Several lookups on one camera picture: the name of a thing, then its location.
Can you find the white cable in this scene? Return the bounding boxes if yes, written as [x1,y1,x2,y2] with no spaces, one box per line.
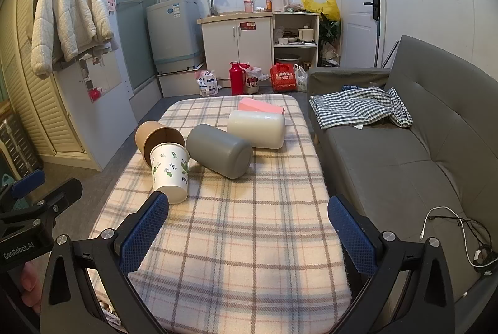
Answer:
[420,206,487,268]

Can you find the wall mirror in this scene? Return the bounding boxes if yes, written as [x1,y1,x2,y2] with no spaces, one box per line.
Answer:
[78,52,123,103]

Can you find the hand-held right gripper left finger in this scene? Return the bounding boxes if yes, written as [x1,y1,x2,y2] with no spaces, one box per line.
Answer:
[39,191,170,334]

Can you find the pink box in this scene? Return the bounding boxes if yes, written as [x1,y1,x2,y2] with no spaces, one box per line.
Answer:
[238,97,285,117]

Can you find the green plant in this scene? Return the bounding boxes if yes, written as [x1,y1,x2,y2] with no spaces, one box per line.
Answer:
[319,20,341,50]

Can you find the grey plastic cup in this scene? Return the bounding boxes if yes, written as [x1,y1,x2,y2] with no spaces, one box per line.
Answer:
[186,123,253,180]

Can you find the frosted glass door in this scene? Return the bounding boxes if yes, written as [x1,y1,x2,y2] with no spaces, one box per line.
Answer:
[113,0,158,93]

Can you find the yellow plastic bag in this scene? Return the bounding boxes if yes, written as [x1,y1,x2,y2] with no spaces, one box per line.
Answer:
[301,0,341,22]

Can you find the green checked cloth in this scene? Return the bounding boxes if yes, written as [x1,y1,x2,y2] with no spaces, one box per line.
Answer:
[310,87,413,130]

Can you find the black door handle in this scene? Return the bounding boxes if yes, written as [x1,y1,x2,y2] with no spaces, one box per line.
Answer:
[364,0,381,20]

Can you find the cartoon-print waste bin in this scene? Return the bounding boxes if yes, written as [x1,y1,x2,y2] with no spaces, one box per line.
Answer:
[243,64,269,94]

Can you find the dark pot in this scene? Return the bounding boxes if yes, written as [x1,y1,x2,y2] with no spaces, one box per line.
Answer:
[274,54,301,70]

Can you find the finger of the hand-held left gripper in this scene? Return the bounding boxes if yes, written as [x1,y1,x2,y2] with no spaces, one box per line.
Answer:
[0,168,46,204]
[16,178,83,229]

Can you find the dark suitcase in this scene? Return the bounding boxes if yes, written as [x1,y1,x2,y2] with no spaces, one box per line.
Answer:
[0,110,43,179]

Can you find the grey sofa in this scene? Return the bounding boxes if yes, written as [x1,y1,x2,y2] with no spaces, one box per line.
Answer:
[307,35,498,319]

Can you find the black cable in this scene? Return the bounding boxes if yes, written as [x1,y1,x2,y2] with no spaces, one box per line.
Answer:
[428,215,498,276]

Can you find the red gift bag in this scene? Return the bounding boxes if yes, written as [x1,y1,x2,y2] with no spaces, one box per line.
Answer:
[270,62,299,92]

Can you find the red thermos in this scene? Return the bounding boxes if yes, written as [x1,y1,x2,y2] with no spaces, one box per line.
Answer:
[229,62,247,96]

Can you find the white frosted plastic cup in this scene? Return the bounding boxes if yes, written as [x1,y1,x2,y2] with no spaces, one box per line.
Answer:
[227,110,286,150]

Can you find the white leaf-print paper cup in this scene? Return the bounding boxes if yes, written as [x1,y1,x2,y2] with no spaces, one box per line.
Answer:
[150,142,190,205]

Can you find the person's left hand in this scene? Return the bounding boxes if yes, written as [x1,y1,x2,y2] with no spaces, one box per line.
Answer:
[19,263,40,305]

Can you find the plaid tablecloth table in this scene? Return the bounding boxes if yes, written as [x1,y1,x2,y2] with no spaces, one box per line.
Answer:
[89,93,353,334]

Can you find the white plastic bag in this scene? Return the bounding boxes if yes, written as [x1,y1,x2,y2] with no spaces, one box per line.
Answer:
[294,64,309,92]

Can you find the white sink cabinet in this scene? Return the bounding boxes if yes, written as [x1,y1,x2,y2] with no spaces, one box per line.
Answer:
[197,12,274,78]

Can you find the louvred wardrobe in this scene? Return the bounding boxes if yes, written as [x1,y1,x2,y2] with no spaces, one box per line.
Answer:
[0,0,98,171]

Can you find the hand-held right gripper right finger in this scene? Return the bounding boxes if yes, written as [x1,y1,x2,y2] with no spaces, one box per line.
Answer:
[328,195,457,334]

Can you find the grey washing machine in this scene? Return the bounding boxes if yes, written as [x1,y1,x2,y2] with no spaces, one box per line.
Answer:
[147,0,204,75]

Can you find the brown paper cup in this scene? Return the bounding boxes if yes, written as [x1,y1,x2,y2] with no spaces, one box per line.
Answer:
[135,121,186,167]

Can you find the white puffer jacket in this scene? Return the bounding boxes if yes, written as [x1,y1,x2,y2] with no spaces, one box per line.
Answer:
[30,0,114,77]

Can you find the white open shelf unit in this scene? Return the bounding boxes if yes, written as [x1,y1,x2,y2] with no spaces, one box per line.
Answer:
[271,10,320,72]

